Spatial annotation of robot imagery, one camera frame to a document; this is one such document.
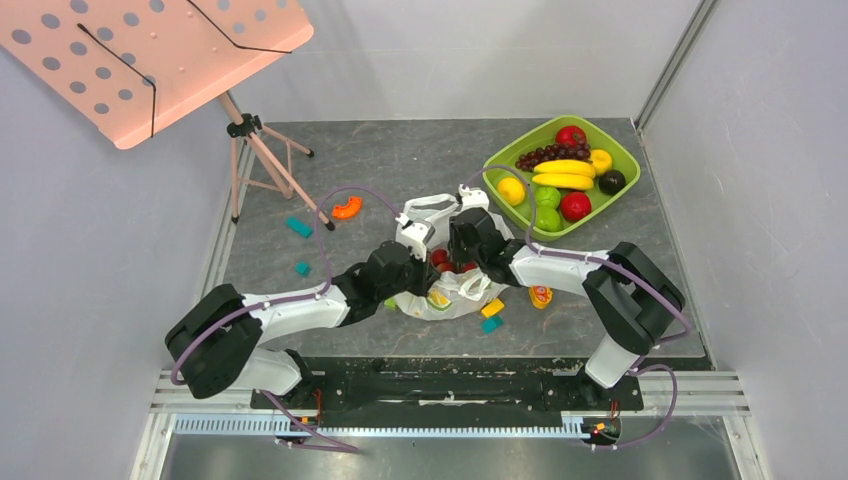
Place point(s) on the pink music stand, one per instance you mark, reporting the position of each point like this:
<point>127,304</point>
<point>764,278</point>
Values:
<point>133,68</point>

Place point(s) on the dark fake plum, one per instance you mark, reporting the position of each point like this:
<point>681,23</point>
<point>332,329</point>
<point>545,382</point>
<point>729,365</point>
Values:
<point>612,182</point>

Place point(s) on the fake banana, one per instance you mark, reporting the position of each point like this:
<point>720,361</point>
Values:
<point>564,181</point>
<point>573,167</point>

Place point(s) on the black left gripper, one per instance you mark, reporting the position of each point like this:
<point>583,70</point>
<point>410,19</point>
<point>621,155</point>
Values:
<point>426,277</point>

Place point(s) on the small teal cube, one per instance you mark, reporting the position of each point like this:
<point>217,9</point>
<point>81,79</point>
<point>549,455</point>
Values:
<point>303,269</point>

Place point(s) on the orange curved toy block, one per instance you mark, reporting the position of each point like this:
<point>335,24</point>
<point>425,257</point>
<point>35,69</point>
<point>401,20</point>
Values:
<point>348,210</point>

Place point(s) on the red fake pomegranate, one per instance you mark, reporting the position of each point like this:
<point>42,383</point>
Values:
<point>575,206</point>

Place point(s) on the red fake fruit in bag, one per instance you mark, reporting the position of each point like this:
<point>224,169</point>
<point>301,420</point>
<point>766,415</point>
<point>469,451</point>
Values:
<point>444,260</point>

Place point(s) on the purple fake grapes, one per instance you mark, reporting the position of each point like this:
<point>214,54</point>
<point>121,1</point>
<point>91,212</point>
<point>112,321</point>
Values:
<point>553,152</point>

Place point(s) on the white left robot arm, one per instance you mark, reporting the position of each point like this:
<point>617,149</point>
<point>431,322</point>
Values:
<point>218,343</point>

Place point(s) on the yellow orange toy piece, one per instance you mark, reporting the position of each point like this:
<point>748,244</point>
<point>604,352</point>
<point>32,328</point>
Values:
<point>540,296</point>

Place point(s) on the teal rectangular block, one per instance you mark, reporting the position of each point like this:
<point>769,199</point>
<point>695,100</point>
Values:
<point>300,228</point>

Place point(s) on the yellow rectangular block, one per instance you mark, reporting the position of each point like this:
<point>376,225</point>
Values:
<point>492,308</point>

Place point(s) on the green fake apple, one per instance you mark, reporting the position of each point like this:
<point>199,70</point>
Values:
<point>548,219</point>

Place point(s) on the upper fake banana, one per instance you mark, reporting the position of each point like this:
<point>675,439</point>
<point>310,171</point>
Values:
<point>573,167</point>

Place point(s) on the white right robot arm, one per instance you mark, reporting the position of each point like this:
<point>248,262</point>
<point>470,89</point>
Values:
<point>635,301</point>

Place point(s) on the yellow fake lemon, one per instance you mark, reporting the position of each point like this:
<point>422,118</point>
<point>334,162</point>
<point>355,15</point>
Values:
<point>512,190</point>

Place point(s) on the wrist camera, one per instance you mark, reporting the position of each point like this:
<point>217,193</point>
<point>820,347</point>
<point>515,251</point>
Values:
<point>472,197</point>
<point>414,235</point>

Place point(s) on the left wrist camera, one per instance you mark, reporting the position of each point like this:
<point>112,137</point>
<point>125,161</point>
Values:
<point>414,235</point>

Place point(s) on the lower fake banana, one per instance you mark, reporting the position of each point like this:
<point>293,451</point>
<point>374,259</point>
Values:
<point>564,181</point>

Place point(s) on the small yellow fake fruit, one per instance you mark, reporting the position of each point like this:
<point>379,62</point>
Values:
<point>601,161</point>

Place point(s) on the red fake apple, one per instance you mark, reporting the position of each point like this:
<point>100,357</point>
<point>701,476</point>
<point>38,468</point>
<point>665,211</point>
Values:
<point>571,136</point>

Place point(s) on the fake citrus slice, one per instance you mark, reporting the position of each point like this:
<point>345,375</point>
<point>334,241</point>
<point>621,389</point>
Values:
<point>438,301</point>

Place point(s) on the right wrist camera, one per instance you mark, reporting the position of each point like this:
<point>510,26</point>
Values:
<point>472,197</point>

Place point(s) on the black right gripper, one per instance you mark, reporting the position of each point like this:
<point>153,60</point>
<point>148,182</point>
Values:
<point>463,237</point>

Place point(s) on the green fake lime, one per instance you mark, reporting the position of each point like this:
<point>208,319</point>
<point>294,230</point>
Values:
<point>546,196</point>

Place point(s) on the white plastic bag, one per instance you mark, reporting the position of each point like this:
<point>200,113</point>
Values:
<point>461,287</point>

